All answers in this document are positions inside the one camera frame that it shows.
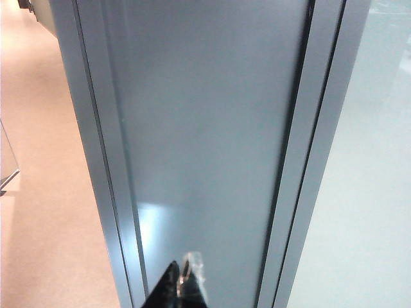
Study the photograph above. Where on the glass panel with metal rail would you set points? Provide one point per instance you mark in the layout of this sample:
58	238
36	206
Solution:
8	160

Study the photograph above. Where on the frosted curved glass partition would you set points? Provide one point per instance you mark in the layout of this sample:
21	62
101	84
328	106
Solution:
369	179

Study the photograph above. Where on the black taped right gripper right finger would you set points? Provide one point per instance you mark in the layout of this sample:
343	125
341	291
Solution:
192	288

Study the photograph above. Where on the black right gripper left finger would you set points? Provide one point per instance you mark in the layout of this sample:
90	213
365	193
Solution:
165	290

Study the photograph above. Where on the grey metal frame post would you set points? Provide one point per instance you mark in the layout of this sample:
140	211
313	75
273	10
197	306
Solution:
96	128
308	154

